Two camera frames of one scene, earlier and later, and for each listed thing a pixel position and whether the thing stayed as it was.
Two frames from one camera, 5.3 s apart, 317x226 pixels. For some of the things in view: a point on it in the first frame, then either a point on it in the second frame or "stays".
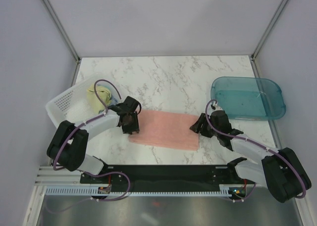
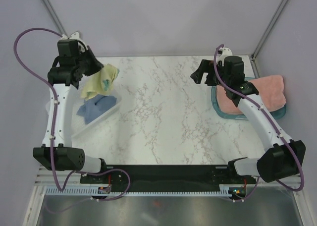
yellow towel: x=95 y=103 → x=99 y=83
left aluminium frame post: x=58 y=23 stays
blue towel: x=114 y=99 → x=92 y=107
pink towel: x=166 y=129 → x=271 y=89
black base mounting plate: x=171 y=175 stays
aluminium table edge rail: x=47 y=176 stays
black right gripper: x=196 y=127 → x=206 y=66
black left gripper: x=134 y=128 → x=97 y=66
